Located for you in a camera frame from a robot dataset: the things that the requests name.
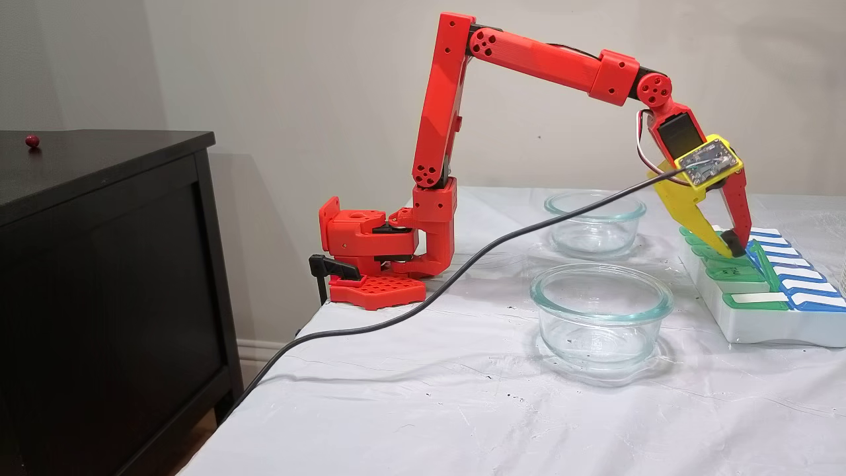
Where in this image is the weekly pill organizer box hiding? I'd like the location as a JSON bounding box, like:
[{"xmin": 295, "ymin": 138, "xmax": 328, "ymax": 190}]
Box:
[{"xmin": 679, "ymin": 225, "xmax": 846, "ymax": 348}]

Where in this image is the clear glass bowl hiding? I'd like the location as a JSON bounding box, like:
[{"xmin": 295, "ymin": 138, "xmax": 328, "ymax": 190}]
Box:
[
  {"xmin": 529, "ymin": 263, "xmax": 675, "ymax": 371},
  {"xmin": 544, "ymin": 190, "xmax": 647, "ymax": 260}
]

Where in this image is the white table cover sheet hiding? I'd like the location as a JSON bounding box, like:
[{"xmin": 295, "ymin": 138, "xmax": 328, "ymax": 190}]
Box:
[{"xmin": 175, "ymin": 185, "xmax": 846, "ymax": 476}]

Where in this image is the black table clamp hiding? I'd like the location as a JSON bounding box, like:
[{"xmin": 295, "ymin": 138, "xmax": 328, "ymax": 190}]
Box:
[{"xmin": 309, "ymin": 255, "xmax": 363, "ymax": 306}]

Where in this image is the white baseboard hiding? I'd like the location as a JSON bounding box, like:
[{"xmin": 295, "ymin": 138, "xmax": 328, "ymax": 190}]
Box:
[{"xmin": 237, "ymin": 338, "xmax": 297, "ymax": 387}]

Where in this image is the black wooden cabinet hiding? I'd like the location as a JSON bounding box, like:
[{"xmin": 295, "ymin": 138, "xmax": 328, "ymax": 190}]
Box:
[{"xmin": 0, "ymin": 130, "xmax": 244, "ymax": 476}]

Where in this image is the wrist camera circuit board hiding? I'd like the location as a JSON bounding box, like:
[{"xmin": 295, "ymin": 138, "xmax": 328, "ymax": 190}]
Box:
[{"xmin": 677, "ymin": 140, "xmax": 738, "ymax": 187}]

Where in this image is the red white black servo cable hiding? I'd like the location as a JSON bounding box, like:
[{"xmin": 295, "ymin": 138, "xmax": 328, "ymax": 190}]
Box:
[{"xmin": 636, "ymin": 109, "xmax": 689, "ymax": 187}]

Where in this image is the black camera cable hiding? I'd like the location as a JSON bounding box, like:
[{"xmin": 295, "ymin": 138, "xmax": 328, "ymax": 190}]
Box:
[{"xmin": 218, "ymin": 167, "xmax": 691, "ymax": 427}]

